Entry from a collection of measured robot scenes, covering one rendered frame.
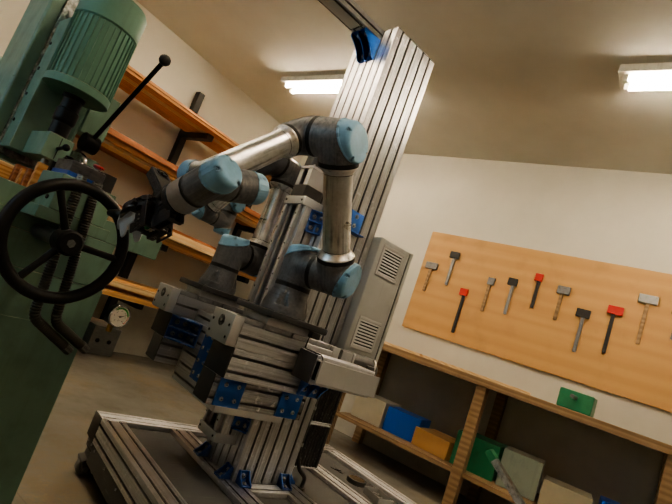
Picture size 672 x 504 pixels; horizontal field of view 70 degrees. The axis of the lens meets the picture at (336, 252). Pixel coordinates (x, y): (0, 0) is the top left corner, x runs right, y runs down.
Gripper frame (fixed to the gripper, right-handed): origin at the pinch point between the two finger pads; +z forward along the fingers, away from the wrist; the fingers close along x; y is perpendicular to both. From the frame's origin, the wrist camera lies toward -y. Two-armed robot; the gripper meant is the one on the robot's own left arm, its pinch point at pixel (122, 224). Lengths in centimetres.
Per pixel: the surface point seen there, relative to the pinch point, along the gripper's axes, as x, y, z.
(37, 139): -10.6, -34.0, 28.1
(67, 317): 7.8, 11.8, 34.5
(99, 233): 2.5, -4.0, 14.2
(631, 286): 331, -45, -93
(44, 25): -16, -72, 25
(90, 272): 8.9, 0.4, 27.8
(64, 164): -9.6, -18.0, 12.1
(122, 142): 95, -173, 168
